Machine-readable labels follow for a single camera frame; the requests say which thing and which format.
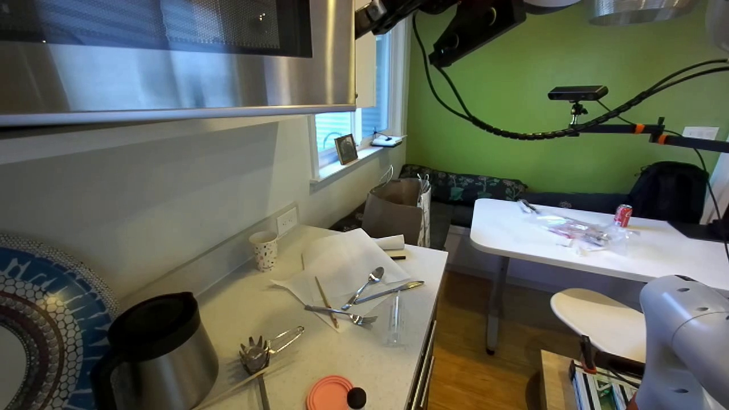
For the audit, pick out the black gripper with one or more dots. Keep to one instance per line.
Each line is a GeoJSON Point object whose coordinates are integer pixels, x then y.
{"type": "Point", "coordinates": [413, 7]}

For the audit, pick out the stainless steel microwave door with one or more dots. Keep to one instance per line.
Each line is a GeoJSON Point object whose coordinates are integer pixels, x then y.
{"type": "Point", "coordinates": [190, 76]}

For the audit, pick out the small flat windowsill object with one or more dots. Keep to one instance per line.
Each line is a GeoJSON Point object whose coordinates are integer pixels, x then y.
{"type": "Point", "coordinates": [388, 140]}

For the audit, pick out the brown paper bag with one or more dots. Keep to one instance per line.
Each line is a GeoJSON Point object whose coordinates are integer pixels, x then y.
{"type": "Point", "coordinates": [395, 213]}

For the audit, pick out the small white box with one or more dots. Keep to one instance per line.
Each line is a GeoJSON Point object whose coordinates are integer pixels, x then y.
{"type": "Point", "coordinates": [395, 245]}

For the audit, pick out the white cloth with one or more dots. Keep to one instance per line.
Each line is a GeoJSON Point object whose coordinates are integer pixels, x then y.
{"type": "Point", "coordinates": [343, 257]}

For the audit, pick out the white patterned paper cup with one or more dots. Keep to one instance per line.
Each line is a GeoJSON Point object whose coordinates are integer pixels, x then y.
{"type": "Point", "coordinates": [265, 250]}

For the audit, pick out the metal spoon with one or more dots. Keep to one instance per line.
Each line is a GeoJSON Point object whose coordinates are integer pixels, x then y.
{"type": "Point", "coordinates": [375, 274]}

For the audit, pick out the white dining table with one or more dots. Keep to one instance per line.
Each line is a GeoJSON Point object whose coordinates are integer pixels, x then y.
{"type": "Point", "coordinates": [516, 230]}

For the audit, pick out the metal table knife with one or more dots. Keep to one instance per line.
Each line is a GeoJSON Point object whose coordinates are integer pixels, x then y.
{"type": "Point", "coordinates": [391, 289]}

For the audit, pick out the short wooden chopstick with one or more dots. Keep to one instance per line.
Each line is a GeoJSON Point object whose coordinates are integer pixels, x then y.
{"type": "Point", "coordinates": [327, 300]}

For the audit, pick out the metal fork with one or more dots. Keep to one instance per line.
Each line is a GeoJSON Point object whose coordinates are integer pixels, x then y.
{"type": "Point", "coordinates": [344, 313]}

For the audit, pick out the clear plastic bags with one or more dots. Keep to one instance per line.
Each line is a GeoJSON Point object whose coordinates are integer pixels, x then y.
{"type": "Point", "coordinates": [582, 229]}

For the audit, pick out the clear drinking glass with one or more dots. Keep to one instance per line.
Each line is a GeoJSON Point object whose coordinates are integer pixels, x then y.
{"type": "Point", "coordinates": [395, 319]}

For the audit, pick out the red capped small bottle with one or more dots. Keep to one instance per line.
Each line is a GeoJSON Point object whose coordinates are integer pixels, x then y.
{"type": "Point", "coordinates": [624, 214]}

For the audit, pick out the white kitchen counter cabinet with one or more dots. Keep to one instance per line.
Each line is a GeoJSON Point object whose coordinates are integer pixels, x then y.
{"type": "Point", "coordinates": [425, 356]}

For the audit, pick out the black backpack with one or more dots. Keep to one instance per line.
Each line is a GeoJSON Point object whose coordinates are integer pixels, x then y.
{"type": "Point", "coordinates": [673, 190]}

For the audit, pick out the black round knob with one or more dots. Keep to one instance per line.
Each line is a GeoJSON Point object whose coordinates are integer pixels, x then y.
{"type": "Point", "coordinates": [356, 397]}

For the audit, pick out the white round stool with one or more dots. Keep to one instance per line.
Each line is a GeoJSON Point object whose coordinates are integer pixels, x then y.
{"type": "Point", "coordinates": [600, 319]}

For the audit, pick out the long wooden stick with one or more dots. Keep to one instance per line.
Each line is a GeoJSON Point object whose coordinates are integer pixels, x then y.
{"type": "Point", "coordinates": [242, 382]}

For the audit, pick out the steel thermos jug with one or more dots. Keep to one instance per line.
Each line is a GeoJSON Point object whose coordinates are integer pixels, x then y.
{"type": "Point", "coordinates": [167, 365]}

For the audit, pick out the wooden crate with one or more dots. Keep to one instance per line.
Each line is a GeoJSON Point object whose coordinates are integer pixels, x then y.
{"type": "Point", "coordinates": [553, 382]}

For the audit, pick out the blue patterned plate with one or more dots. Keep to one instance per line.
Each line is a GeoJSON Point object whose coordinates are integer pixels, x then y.
{"type": "Point", "coordinates": [53, 304]}

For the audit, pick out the stack of books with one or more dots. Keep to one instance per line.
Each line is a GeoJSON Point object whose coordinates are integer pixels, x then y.
{"type": "Point", "coordinates": [604, 390]}

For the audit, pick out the white window frame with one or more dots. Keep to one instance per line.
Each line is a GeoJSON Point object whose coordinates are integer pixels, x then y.
{"type": "Point", "coordinates": [395, 76]}

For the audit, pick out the small dark photo frame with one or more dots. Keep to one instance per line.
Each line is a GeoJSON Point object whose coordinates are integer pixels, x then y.
{"type": "Point", "coordinates": [346, 149]}

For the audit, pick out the white wall outlet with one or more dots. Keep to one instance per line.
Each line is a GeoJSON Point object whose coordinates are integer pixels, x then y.
{"type": "Point", "coordinates": [287, 218]}

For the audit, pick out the black exterior camera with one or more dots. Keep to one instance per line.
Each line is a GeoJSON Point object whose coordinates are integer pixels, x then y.
{"type": "Point", "coordinates": [577, 92]}

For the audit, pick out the white wall cabinet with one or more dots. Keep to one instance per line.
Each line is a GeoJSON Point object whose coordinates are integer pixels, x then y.
{"type": "Point", "coordinates": [150, 144]}

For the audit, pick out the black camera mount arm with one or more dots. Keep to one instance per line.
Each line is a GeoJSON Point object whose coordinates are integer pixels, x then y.
{"type": "Point", "coordinates": [616, 128]}

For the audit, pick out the white wall label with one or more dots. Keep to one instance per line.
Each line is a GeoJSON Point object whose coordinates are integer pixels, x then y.
{"type": "Point", "coordinates": [699, 132]}

